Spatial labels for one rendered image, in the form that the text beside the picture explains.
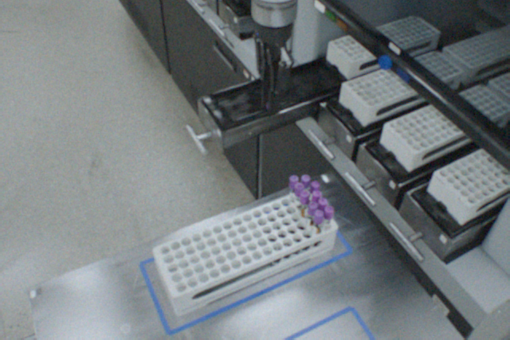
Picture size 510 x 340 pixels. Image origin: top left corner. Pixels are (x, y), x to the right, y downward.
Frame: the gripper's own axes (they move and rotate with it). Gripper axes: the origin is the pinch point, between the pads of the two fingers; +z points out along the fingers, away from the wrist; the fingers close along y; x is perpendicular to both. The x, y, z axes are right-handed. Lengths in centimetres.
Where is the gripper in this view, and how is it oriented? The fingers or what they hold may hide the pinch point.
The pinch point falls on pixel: (271, 96)
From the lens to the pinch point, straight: 114.5
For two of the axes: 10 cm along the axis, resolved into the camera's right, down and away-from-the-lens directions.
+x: -8.8, 3.4, -3.4
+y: -4.8, -6.3, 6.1
